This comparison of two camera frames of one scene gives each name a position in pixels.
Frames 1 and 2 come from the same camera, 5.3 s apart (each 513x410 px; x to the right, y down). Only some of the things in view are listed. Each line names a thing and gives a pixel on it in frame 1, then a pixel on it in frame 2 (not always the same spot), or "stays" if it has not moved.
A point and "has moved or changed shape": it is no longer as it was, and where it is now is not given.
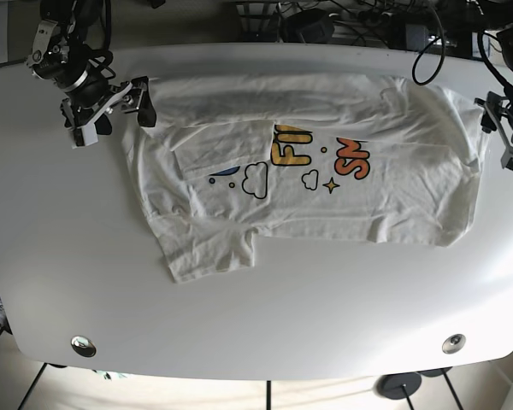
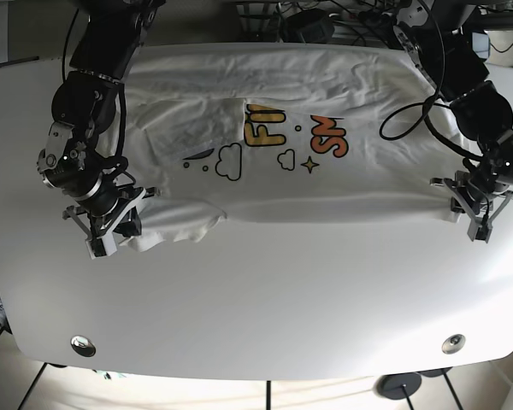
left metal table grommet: (83, 346) stays
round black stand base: (398, 385) stays
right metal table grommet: (453, 343) stays
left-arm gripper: (131, 96) -> (124, 220)
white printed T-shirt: (232, 157) has moved or changed shape
